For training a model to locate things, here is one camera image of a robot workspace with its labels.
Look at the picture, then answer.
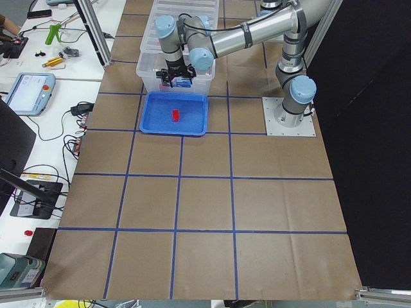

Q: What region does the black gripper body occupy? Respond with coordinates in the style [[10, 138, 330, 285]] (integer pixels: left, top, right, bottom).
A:
[[156, 65, 196, 84]]

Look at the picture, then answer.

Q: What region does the red block grasped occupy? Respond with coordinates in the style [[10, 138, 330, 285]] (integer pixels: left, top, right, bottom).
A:
[[171, 109, 180, 122]]

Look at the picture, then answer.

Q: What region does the clear plastic box lid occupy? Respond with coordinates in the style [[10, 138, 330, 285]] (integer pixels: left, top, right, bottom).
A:
[[140, 0, 221, 54]]

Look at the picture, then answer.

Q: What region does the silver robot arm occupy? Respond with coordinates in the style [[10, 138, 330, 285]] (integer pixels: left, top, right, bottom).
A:
[[154, 1, 332, 87], [260, 0, 286, 11]]

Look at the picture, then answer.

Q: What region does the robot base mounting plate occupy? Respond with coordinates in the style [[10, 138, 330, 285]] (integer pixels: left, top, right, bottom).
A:
[[262, 97, 316, 137]]

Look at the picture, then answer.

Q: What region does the clear plastic storage box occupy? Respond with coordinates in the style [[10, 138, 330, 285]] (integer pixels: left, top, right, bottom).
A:
[[136, 53, 215, 95]]

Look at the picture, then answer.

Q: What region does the blue plastic tray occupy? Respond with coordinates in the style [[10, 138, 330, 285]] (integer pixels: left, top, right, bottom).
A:
[[139, 92, 209, 136]]

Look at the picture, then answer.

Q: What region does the black power adapter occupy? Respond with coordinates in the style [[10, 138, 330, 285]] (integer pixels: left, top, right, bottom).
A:
[[70, 102, 94, 116]]

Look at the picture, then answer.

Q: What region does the brass cylinder tool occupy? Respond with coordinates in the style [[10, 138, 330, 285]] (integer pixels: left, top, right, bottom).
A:
[[42, 56, 66, 70]]

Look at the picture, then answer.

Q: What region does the teach pendant tablet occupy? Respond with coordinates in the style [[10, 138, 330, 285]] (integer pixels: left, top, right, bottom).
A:
[[5, 73, 56, 116]]

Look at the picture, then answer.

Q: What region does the brown paper table cover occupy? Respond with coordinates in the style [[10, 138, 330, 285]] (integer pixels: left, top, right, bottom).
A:
[[42, 1, 361, 300]]

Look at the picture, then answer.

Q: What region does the black smartphone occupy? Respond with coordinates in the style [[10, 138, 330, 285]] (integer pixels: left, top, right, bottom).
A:
[[27, 9, 52, 19]]

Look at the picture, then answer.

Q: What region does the black monitor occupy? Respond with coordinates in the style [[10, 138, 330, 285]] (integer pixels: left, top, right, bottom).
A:
[[0, 98, 37, 208]]

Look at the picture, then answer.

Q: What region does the aluminium frame post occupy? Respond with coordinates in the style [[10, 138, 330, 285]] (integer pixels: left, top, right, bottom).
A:
[[74, 0, 112, 67]]

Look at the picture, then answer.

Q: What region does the green handled tool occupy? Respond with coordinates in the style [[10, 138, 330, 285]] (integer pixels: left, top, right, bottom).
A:
[[45, 23, 62, 46]]

